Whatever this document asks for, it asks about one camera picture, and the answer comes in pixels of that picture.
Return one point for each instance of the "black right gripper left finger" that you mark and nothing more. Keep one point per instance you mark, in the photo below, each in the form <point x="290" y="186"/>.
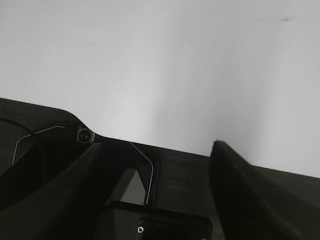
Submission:
<point x="67" y="208"/>

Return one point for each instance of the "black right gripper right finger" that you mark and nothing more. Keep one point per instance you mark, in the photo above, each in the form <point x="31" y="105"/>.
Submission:
<point x="252" y="207"/>

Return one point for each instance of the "black robot base housing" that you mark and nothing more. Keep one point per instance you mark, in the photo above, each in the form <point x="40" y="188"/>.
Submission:
<point x="150" y="193"/>

